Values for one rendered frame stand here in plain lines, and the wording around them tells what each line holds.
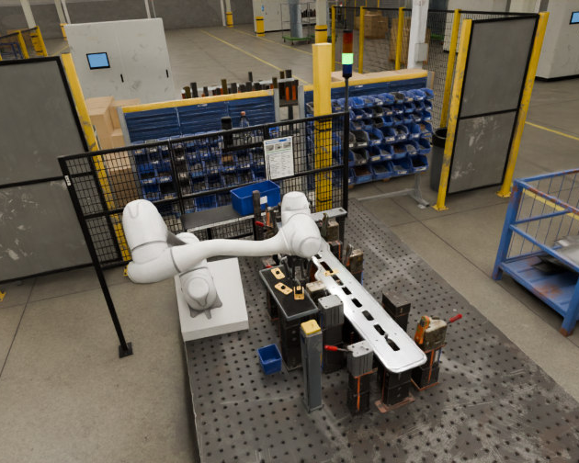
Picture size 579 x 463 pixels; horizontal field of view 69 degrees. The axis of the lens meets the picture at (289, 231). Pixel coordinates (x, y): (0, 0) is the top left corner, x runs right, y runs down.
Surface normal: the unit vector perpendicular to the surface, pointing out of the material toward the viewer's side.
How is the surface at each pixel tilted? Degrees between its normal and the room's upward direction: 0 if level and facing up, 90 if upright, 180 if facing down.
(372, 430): 0
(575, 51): 90
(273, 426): 0
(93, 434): 0
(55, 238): 93
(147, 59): 90
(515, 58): 90
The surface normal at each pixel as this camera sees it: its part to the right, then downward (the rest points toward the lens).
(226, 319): 0.12, -0.29
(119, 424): -0.05, -0.87
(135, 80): 0.30, 0.46
